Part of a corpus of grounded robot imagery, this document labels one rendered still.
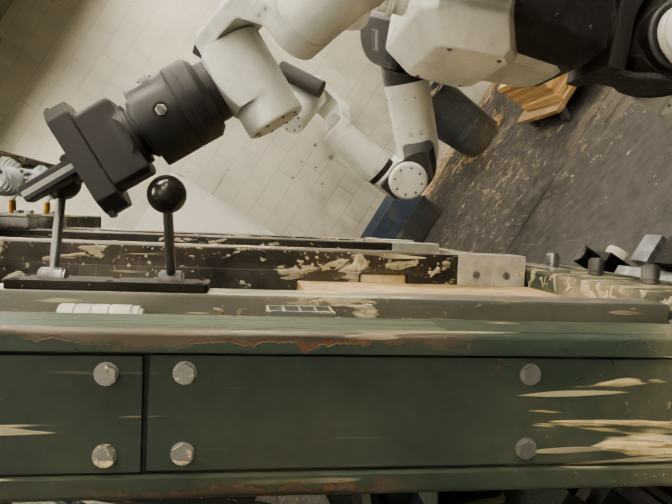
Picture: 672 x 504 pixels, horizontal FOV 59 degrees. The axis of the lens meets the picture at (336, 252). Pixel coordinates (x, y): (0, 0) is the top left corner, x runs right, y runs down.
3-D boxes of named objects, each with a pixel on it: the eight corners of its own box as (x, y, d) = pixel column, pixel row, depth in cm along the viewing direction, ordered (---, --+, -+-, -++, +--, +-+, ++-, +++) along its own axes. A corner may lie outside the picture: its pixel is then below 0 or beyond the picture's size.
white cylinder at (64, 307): (53, 336, 56) (140, 337, 58) (54, 305, 56) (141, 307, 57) (63, 330, 59) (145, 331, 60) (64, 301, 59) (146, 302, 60)
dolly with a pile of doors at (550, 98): (618, 52, 371) (568, 14, 365) (572, 123, 371) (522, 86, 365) (567, 74, 432) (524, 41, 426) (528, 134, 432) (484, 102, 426)
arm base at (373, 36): (426, 63, 125) (415, 7, 122) (467, 52, 113) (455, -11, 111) (367, 78, 118) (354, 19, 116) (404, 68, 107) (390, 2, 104)
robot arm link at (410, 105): (441, 178, 131) (425, 75, 123) (449, 193, 118) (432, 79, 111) (390, 188, 132) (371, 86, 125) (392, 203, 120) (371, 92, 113)
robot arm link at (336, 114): (298, 85, 126) (345, 128, 128) (277, 109, 120) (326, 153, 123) (312, 67, 120) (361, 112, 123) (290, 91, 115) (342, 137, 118)
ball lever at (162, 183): (187, 300, 63) (184, 186, 56) (150, 299, 62) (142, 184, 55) (191, 279, 66) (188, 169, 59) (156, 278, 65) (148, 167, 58)
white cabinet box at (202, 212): (392, 311, 480) (171, 171, 449) (353, 372, 480) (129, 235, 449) (377, 299, 540) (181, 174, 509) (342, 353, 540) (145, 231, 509)
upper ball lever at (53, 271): (65, 285, 60) (78, 160, 63) (25, 284, 59) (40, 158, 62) (76, 291, 64) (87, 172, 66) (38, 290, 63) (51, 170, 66)
